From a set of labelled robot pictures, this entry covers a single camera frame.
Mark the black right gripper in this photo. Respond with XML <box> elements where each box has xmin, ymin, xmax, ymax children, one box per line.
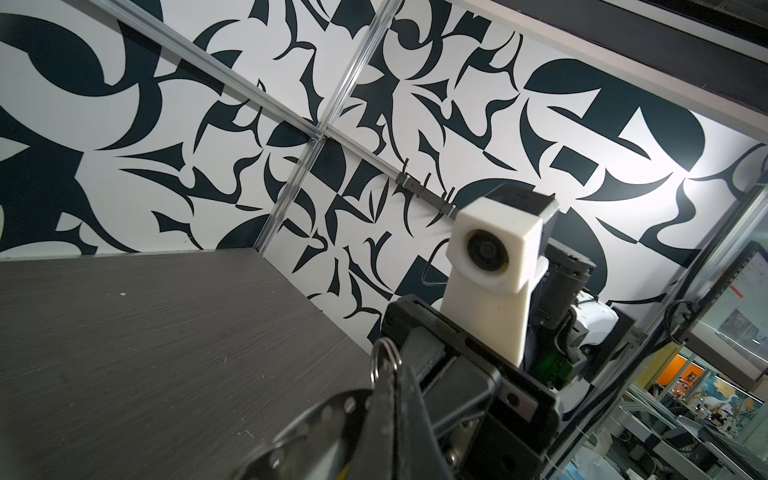
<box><xmin>381</xmin><ymin>295</ymin><xmax>561</xmax><ymax>479</ymax></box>

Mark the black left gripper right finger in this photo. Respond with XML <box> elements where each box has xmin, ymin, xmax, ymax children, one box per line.
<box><xmin>395</xmin><ymin>364</ymin><xmax>454</xmax><ymax>480</ymax></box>

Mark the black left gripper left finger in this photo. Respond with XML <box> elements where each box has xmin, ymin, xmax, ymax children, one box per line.
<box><xmin>347</xmin><ymin>362</ymin><xmax>397</xmax><ymax>480</ymax></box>

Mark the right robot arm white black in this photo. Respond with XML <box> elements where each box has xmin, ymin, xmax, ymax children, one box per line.
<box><xmin>381</xmin><ymin>240</ymin><xmax>634</xmax><ymax>479</ymax></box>

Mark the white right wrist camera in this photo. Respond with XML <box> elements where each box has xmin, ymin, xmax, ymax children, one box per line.
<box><xmin>440</xmin><ymin>184</ymin><xmax>559</xmax><ymax>367</ymax></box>

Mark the black wall hook rail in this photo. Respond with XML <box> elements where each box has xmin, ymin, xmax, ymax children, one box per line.
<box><xmin>395</xmin><ymin>159</ymin><xmax>458</xmax><ymax>236</ymax></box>

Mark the wall-mounted monitor screen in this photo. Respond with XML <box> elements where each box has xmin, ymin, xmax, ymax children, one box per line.
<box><xmin>685</xmin><ymin>241</ymin><xmax>767</xmax><ymax>390</ymax></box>

